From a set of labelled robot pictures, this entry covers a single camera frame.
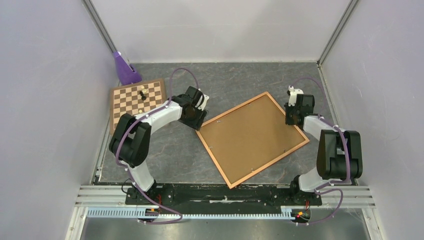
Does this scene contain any purple plastic cone object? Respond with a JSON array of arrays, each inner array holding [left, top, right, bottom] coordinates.
[[113, 51, 143, 86]]

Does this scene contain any aluminium rail frame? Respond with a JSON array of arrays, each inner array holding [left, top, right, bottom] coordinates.
[[65, 185, 386, 240]]

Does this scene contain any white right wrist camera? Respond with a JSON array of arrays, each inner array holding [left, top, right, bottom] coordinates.
[[287, 85, 304, 107]]

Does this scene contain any wooden chessboard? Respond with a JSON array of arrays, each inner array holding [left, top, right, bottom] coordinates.
[[109, 78, 167, 135]]

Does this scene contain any brown cardboard backing board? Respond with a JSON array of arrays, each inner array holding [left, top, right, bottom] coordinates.
[[199, 95, 306, 185]]

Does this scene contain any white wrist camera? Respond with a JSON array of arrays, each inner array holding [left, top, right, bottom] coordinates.
[[197, 94, 210, 111], [287, 85, 304, 107]]

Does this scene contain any black chess piece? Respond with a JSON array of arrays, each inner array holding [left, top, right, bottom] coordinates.
[[139, 91, 147, 101]]

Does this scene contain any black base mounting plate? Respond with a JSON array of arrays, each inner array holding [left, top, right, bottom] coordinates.
[[125, 183, 322, 215]]

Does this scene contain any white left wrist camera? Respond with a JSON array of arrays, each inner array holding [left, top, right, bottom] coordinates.
[[197, 94, 210, 111]]

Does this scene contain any wooden picture frame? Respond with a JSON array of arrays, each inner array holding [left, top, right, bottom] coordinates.
[[195, 91, 311, 190]]

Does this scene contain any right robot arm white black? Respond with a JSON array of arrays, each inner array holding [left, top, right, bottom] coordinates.
[[284, 89, 363, 205]]

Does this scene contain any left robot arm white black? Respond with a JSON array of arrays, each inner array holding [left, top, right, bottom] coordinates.
[[108, 86, 210, 204]]

